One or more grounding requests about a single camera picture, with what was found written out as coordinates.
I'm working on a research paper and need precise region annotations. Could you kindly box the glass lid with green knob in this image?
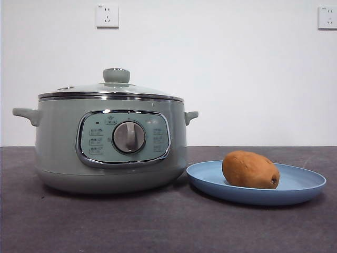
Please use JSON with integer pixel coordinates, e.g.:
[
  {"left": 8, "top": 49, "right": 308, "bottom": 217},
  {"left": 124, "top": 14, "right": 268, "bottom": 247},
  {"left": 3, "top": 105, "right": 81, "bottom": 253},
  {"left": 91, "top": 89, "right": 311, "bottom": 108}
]
[{"left": 37, "top": 67, "right": 184, "bottom": 102}]

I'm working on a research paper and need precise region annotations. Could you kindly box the brown potato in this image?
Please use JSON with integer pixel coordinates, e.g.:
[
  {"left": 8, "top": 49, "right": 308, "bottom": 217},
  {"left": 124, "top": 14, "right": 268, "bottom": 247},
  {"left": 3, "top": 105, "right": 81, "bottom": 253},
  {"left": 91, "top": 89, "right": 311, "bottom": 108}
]
[{"left": 222, "top": 150, "right": 280, "bottom": 190}]

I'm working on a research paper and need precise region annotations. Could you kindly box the pale green electric steamer pot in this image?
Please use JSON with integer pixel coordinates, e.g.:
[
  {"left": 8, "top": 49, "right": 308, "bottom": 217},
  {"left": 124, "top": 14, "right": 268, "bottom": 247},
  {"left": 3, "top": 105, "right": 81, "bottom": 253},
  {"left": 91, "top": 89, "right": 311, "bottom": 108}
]
[{"left": 12, "top": 94, "right": 199, "bottom": 195}]

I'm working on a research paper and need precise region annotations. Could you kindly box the blue round plate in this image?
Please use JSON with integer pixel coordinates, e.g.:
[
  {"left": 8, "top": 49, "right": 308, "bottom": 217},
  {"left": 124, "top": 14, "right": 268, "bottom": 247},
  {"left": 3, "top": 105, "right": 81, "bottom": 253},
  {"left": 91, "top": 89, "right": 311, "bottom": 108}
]
[{"left": 185, "top": 160, "right": 327, "bottom": 206}]

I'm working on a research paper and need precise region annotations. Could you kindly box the white wall socket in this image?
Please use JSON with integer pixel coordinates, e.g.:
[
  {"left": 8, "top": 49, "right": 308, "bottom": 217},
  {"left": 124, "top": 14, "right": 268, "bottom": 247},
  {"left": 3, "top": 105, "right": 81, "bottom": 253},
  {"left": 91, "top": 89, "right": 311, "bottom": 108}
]
[
  {"left": 95, "top": 5, "right": 120, "bottom": 30},
  {"left": 317, "top": 6, "right": 337, "bottom": 31}
]

